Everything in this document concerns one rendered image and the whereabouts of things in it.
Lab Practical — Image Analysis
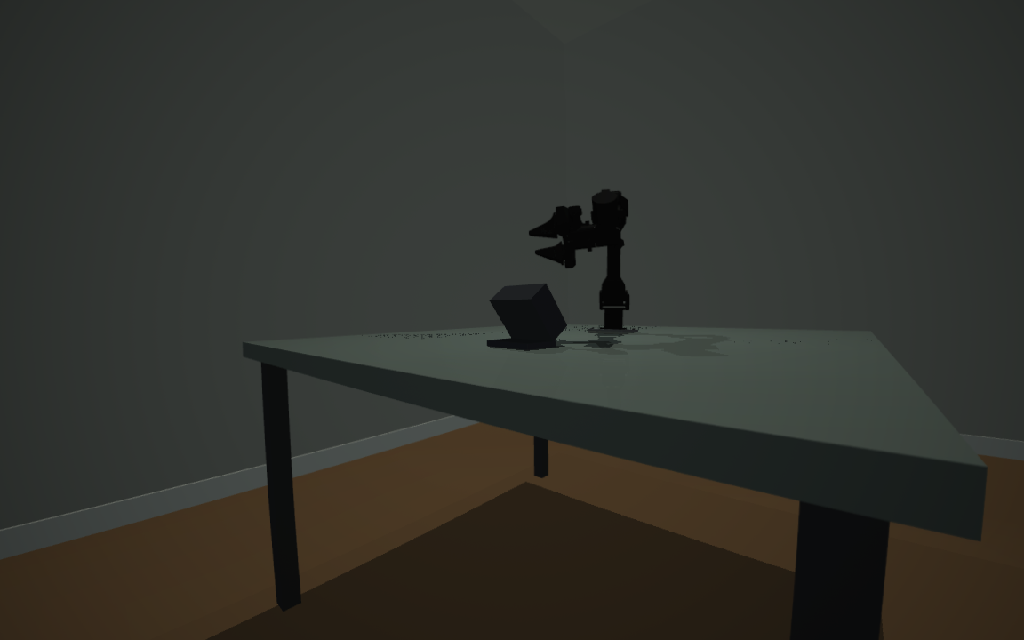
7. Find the dark grey sloped panel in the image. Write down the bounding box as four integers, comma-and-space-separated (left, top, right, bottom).
487, 284, 567, 350

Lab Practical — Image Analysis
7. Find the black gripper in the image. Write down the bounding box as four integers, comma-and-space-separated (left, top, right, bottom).
529, 206, 596, 268

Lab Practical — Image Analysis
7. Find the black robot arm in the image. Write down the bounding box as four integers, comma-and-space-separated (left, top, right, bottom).
568, 189, 629, 330

